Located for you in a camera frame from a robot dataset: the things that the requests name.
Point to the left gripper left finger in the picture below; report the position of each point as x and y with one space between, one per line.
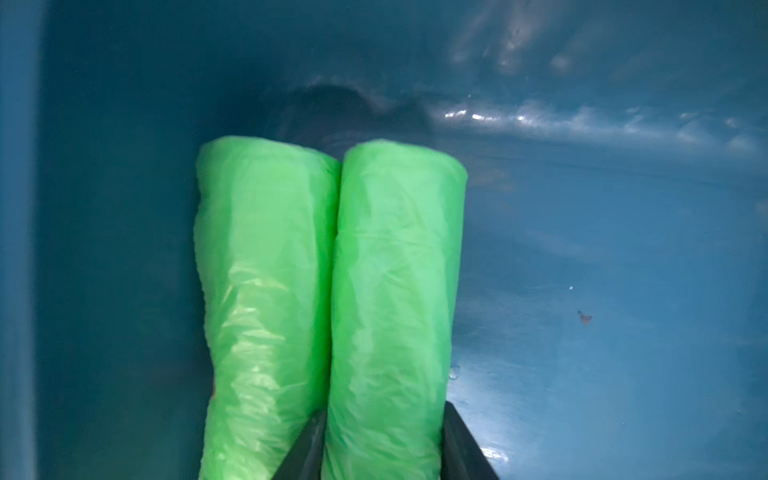
304 459

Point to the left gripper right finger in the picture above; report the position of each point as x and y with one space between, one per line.
462 457

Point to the light green bag roll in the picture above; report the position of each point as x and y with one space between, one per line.
394 287

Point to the teal plastic storage box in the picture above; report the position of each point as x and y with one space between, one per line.
611 321

